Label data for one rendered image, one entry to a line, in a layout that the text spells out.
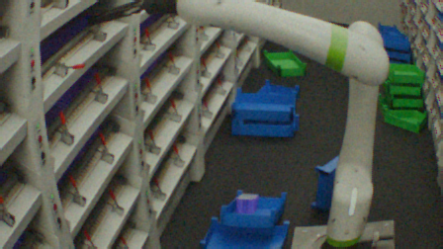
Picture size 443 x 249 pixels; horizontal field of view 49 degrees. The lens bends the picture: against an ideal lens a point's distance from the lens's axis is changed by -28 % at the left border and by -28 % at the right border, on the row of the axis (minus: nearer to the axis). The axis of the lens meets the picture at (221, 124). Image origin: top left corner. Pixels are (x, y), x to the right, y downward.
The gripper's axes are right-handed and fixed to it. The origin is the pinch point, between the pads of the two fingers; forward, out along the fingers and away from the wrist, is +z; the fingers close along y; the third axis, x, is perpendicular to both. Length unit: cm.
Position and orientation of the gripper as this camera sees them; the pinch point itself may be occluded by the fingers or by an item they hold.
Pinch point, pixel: (98, 18)
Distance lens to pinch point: 166.8
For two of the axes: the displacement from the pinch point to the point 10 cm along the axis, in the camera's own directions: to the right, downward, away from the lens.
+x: -2.2, -9.0, -3.8
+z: -9.5, 1.1, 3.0
